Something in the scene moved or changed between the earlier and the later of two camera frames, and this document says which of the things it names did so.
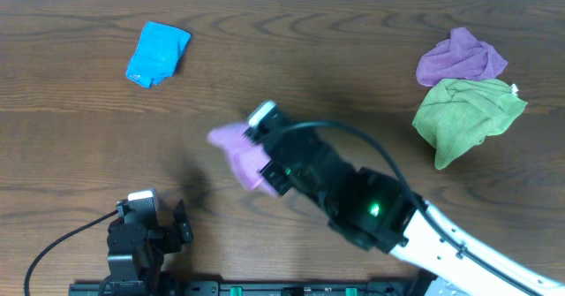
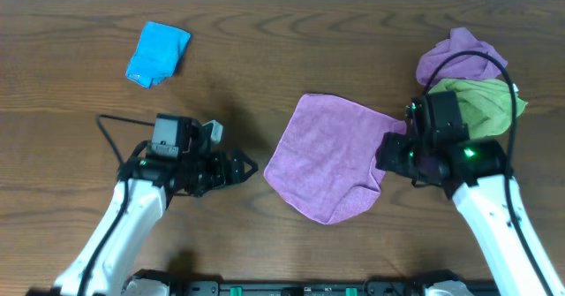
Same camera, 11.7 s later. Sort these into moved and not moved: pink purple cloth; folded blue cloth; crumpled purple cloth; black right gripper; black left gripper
Moved: black left gripper; pink purple cloth; black right gripper
Not moved: crumpled purple cloth; folded blue cloth
